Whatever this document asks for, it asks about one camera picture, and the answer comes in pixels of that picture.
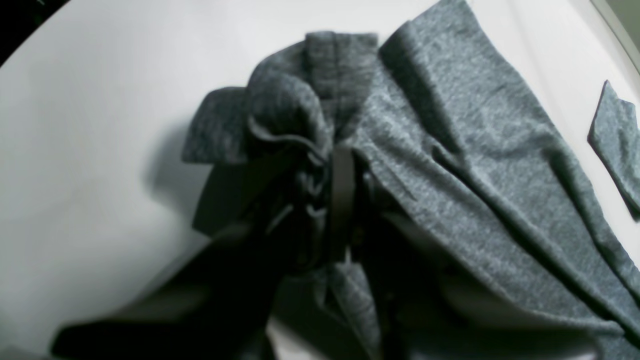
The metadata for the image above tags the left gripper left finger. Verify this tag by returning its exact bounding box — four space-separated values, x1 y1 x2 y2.
51 150 341 360

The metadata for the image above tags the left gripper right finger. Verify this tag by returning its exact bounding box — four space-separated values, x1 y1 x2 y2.
342 147 601 360

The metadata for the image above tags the grey long-sleeve t-shirt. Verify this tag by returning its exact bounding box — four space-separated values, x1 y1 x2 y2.
182 0 639 360

